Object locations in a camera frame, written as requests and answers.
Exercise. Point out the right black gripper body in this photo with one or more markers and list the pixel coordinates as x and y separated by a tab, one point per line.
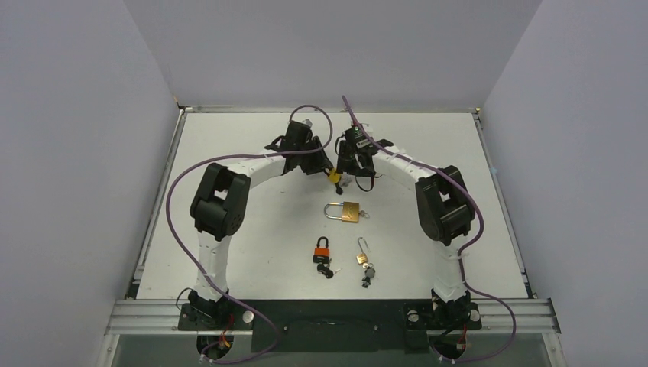
345	165

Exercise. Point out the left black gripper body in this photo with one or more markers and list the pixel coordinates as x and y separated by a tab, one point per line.
312	162

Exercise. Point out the yellow padlock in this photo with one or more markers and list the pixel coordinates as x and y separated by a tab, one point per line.
334	178

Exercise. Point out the large brass padlock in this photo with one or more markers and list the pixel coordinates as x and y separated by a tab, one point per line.
350	212

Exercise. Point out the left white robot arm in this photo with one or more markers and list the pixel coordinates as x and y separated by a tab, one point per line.
219	206

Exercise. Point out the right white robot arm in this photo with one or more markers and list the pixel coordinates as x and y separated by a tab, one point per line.
444	214

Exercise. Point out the small brass padlock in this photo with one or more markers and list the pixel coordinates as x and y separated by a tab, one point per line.
362	257

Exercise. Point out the orange black padlock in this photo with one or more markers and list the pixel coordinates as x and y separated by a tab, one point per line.
321	254

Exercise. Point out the black keys of orange padlock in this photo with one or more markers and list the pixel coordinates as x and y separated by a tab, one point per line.
325	270

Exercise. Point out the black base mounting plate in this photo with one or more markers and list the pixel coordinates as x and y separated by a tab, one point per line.
319	326

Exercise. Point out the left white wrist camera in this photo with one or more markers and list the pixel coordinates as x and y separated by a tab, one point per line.
305	122

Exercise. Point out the aluminium frame rail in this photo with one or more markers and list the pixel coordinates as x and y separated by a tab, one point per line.
161	317

